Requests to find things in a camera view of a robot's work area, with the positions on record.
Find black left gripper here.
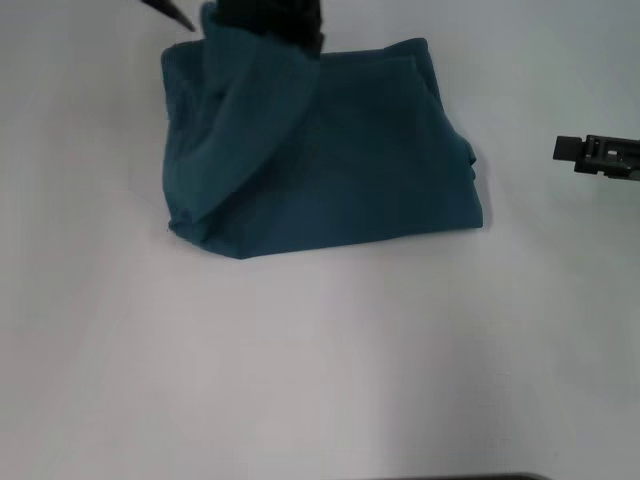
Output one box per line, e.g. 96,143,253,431
213,0,329,57

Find teal t-shirt with pink print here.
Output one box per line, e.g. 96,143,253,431
160,2,485,261

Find dark flat panel edge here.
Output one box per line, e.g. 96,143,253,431
434,472,544,480

